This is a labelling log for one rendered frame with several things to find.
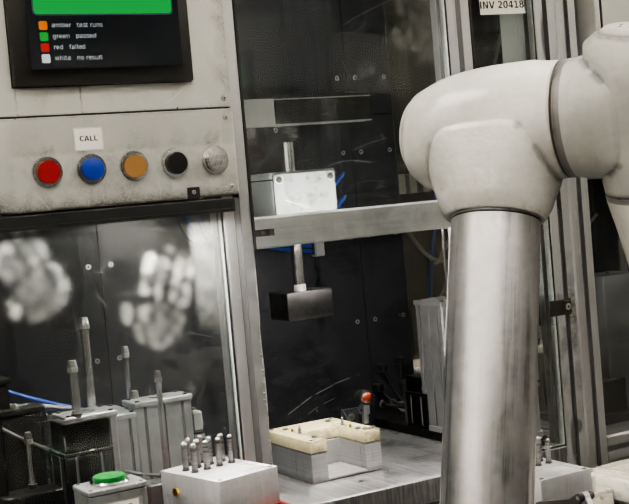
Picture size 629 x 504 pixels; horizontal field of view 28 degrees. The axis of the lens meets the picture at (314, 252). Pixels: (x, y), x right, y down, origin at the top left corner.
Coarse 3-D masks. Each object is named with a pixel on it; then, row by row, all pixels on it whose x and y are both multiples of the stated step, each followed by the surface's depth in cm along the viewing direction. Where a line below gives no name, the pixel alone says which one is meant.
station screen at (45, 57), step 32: (32, 0) 159; (32, 32) 159; (64, 32) 161; (96, 32) 163; (128, 32) 165; (160, 32) 167; (32, 64) 159; (64, 64) 161; (96, 64) 163; (128, 64) 165; (160, 64) 167
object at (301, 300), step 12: (300, 252) 205; (300, 264) 205; (300, 276) 205; (300, 288) 205; (312, 288) 208; (324, 288) 206; (276, 300) 205; (288, 300) 201; (300, 300) 203; (312, 300) 204; (324, 300) 205; (276, 312) 205; (288, 312) 202; (300, 312) 203; (312, 312) 204; (324, 312) 205
